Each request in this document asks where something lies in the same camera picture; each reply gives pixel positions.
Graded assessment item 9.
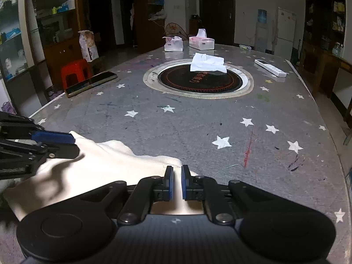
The dark wooden display cabinet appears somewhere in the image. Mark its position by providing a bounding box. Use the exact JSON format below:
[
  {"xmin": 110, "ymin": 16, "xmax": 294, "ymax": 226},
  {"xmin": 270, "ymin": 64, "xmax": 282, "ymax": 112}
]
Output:
[{"xmin": 305, "ymin": 0, "xmax": 346, "ymax": 61}]

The white remote control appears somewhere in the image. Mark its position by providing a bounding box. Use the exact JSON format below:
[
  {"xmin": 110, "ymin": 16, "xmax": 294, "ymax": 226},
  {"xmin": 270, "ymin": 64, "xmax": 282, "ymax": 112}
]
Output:
[{"xmin": 254, "ymin": 59, "xmax": 287, "ymax": 78}]

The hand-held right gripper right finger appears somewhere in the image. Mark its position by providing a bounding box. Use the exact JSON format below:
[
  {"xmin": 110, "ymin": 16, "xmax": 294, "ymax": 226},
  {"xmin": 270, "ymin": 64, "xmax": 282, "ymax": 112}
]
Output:
[{"xmin": 181, "ymin": 165, "xmax": 278, "ymax": 225}]

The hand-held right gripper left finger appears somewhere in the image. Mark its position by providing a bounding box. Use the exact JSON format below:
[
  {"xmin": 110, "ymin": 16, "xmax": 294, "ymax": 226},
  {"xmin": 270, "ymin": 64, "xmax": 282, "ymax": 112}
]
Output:
[{"xmin": 80, "ymin": 166, "xmax": 174, "ymax": 225}]

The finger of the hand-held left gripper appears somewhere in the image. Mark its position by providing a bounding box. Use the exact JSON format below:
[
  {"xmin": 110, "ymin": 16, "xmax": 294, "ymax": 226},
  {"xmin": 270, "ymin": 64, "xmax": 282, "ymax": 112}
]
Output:
[
  {"xmin": 0, "ymin": 143, "xmax": 81, "ymax": 181},
  {"xmin": 0, "ymin": 111, "xmax": 76, "ymax": 145}
]

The small pink tissue pack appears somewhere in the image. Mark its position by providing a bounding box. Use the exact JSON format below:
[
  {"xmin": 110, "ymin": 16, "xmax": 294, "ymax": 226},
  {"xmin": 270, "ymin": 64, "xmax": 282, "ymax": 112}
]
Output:
[{"xmin": 164, "ymin": 36, "xmax": 184, "ymax": 52}]

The pink white tissue box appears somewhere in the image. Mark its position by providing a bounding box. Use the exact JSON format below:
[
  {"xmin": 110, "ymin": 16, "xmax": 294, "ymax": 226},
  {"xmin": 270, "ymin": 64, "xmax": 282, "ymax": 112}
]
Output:
[{"xmin": 189, "ymin": 29, "xmax": 215, "ymax": 50}]

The printed paper bag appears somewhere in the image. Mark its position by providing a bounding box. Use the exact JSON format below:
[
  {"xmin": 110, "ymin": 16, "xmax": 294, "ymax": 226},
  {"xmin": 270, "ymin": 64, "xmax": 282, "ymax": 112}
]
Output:
[{"xmin": 78, "ymin": 30, "xmax": 99, "ymax": 62}]

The cream fleece garment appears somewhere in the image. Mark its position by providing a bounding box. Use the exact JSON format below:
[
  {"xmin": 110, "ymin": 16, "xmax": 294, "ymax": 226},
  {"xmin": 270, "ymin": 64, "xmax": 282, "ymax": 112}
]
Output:
[{"xmin": 3, "ymin": 131, "xmax": 205, "ymax": 222}]

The wooden side table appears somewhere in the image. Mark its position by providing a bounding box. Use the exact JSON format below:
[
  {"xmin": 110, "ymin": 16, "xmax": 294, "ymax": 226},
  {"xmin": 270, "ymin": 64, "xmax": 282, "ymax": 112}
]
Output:
[{"xmin": 301, "ymin": 42, "xmax": 352, "ymax": 128}]

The white frame glass cabinet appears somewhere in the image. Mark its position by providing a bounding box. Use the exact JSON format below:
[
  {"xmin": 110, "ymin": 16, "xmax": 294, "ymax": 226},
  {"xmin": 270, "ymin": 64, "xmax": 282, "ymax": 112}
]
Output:
[{"xmin": 0, "ymin": 0, "xmax": 37, "ymax": 116}]

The pink hand fan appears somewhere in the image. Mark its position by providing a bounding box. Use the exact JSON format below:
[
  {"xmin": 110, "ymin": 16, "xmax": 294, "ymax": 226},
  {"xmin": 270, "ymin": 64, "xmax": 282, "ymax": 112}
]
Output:
[{"xmin": 164, "ymin": 23, "xmax": 189, "ymax": 40}]

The grey star-print tablecloth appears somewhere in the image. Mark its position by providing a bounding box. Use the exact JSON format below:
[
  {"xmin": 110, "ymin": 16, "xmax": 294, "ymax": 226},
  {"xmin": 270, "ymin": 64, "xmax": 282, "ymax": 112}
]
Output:
[{"xmin": 27, "ymin": 42, "xmax": 347, "ymax": 226}]

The white tissue sheet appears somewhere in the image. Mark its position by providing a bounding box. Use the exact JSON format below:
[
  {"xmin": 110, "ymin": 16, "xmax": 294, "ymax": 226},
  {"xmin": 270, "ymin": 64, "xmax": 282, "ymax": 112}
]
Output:
[{"xmin": 190, "ymin": 53, "xmax": 227, "ymax": 73}]

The red plastic stool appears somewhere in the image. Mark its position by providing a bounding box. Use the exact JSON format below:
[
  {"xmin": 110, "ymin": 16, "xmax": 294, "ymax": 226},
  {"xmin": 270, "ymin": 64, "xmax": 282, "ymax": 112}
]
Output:
[{"xmin": 60, "ymin": 59, "xmax": 93, "ymax": 89}]

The white refrigerator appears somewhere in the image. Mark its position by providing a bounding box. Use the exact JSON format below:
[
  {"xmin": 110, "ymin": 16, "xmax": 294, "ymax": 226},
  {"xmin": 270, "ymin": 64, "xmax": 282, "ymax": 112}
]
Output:
[{"xmin": 273, "ymin": 7, "xmax": 297, "ymax": 56}]

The dark wooden door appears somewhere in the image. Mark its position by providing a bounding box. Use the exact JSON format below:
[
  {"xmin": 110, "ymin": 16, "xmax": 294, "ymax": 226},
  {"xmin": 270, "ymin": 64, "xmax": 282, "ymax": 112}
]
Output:
[{"xmin": 198, "ymin": 0, "xmax": 236, "ymax": 46}]

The round built-in cooktop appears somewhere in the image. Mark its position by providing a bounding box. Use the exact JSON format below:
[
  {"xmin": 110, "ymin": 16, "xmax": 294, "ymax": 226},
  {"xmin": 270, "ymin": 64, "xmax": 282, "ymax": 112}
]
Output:
[{"xmin": 143, "ymin": 62, "xmax": 254, "ymax": 100}]

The wooden bookshelf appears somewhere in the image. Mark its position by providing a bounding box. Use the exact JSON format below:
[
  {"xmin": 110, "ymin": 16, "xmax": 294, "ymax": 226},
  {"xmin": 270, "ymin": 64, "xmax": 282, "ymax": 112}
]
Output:
[{"xmin": 133, "ymin": 0, "xmax": 166, "ymax": 54}]

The dark smartphone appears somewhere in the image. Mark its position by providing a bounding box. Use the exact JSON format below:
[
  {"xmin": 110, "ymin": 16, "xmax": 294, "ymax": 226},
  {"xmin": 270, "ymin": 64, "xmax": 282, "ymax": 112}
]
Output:
[{"xmin": 65, "ymin": 71, "xmax": 117, "ymax": 98}]

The wooden storage shelf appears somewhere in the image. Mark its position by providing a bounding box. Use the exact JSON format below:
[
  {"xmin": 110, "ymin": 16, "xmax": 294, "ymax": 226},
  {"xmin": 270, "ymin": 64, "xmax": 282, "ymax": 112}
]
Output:
[{"xmin": 27, "ymin": 0, "xmax": 83, "ymax": 78}]

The white water dispenser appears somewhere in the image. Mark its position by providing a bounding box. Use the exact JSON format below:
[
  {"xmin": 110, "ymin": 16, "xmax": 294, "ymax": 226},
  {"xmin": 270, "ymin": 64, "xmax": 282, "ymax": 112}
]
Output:
[{"xmin": 256, "ymin": 23, "xmax": 269, "ymax": 53}]

